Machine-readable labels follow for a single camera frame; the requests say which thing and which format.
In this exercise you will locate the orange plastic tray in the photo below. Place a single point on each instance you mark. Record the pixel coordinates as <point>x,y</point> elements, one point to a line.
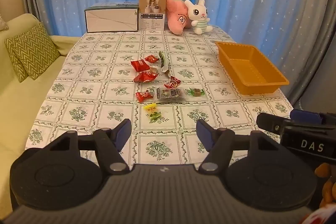
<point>246,74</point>

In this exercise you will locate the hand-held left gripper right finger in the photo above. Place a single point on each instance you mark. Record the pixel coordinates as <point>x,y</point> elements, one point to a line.
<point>206,134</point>

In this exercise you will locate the green brown candy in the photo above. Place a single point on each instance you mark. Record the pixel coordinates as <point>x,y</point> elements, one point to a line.
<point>195,92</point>

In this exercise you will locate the white bunny plush toy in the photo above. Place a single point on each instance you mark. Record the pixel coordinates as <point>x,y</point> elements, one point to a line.
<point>199,19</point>

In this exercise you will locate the green zigzag cushion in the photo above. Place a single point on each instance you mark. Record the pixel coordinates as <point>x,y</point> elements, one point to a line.
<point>39,50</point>
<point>13,53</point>

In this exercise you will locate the red white candy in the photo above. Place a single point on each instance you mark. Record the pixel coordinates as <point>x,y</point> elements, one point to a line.
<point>172,82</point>

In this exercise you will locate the green white snack packet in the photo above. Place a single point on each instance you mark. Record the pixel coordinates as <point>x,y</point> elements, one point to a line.
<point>163,62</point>

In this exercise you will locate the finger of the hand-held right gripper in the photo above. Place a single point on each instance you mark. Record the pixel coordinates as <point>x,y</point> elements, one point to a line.
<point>304,116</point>
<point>270,123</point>

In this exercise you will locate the red white printed clothing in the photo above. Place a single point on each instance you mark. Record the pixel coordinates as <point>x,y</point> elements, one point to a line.
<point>320,217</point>

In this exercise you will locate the person's right hand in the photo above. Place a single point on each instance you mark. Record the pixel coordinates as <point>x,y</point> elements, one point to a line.
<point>330,187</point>

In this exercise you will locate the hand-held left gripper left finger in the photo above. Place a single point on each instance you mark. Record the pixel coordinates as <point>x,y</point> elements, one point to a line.
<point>122,134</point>

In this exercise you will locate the white flat cardboard box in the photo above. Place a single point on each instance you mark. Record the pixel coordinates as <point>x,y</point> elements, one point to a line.
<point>113,20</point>

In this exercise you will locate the yellow candy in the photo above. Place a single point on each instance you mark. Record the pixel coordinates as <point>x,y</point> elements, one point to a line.
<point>151,108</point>

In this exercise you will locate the large red snack packet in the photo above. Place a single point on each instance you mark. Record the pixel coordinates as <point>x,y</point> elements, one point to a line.
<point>143,77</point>

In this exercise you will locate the small red candy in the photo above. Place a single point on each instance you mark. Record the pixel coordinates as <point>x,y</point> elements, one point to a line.
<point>151,58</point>

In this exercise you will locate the dark clear snack packet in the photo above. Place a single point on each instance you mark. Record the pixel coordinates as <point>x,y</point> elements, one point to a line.
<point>170,95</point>

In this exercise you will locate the beige product box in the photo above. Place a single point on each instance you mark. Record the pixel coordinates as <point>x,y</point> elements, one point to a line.
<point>152,11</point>

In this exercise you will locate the pink star plush toy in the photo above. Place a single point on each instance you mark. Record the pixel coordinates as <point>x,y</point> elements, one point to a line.
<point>177,20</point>

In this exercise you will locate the green patterned cushion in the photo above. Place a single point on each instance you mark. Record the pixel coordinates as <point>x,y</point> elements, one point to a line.
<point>26,108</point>

